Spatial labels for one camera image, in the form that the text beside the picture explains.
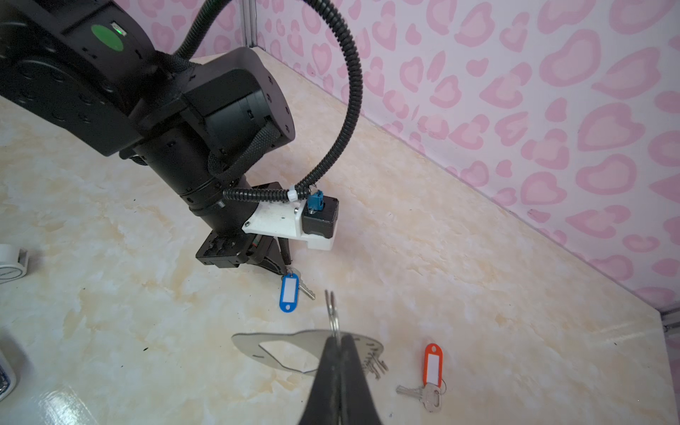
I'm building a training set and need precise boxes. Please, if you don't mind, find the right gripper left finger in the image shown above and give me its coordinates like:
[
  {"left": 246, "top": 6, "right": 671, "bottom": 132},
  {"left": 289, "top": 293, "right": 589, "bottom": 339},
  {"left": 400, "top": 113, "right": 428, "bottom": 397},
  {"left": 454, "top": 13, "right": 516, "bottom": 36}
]
[{"left": 299, "top": 336, "right": 340, "bottom": 425}]

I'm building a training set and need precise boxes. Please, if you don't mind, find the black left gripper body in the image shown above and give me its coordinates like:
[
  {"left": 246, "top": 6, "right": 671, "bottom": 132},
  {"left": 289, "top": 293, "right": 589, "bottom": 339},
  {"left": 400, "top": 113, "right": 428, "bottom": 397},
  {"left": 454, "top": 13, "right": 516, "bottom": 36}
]
[{"left": 196, "top": 231, "right": 291, "bottom": 276}]

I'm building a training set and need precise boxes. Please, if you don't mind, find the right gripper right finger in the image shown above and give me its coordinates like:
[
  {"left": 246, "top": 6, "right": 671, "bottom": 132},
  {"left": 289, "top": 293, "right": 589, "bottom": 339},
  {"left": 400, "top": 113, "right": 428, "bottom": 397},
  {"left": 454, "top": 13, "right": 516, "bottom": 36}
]
[{"left": 340, "top": 334, "right": 382, "bottom": 425}]

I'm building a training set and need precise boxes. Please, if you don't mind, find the key with blue tag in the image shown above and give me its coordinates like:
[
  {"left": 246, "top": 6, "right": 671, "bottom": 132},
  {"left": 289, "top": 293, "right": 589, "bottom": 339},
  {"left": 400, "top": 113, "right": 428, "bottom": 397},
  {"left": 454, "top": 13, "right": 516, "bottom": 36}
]
[{"left": 279, "top": 267, "right": 316, "bottom": 313}]

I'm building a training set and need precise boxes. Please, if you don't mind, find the silver split key ring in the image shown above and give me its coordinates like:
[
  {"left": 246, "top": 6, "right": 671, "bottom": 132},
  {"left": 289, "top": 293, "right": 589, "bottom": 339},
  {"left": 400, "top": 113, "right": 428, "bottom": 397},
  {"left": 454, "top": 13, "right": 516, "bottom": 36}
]
[{"left": 323, "top": 289, "right": 342, "bottom": 346}]

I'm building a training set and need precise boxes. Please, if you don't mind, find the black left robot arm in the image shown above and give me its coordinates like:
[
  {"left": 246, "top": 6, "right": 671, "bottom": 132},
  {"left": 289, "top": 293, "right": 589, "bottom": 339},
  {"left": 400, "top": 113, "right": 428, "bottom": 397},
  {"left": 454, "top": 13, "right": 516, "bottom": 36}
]
[{"left": 1, "top": 1, "right": 295, "bottom": 276}]

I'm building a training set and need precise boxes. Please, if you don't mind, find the key with red tag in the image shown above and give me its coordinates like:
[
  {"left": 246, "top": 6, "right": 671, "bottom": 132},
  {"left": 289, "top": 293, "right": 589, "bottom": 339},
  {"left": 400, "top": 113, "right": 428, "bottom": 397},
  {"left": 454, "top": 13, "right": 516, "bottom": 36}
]
[{"left": 396, "top": 343, "right": 444, "bottom": 413}]

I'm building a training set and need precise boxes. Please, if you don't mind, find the white clip device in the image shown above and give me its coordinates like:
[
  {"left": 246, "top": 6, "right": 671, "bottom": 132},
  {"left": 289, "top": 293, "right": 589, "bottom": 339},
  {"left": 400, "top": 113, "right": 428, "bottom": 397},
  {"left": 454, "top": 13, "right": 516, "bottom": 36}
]
[{"left": 0, "top": 244, "right": 29, "bottom": 283}]

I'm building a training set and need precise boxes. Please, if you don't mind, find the white rounded plastic piece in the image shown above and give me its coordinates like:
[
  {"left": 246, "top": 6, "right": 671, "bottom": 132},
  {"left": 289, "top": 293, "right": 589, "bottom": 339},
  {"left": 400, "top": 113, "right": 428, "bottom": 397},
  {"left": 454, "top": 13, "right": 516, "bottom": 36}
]
[{"left": 0, "top": 352, "right": 18, "bottom": 400}]

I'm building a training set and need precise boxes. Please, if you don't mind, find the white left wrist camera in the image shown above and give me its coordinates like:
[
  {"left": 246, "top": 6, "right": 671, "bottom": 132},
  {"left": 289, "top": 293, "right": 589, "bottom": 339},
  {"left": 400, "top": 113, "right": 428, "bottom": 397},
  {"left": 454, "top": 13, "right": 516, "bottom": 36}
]
[{"left": 242, "top": 196, "right": 339, "bottom": 251}]

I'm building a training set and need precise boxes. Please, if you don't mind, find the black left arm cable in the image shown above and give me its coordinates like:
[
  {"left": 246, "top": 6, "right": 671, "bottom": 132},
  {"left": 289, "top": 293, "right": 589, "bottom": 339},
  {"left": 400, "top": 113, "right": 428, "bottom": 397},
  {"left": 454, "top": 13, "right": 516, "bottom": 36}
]
[{"left": 172, "top": 0, "right": 365, "bottom": 204}]

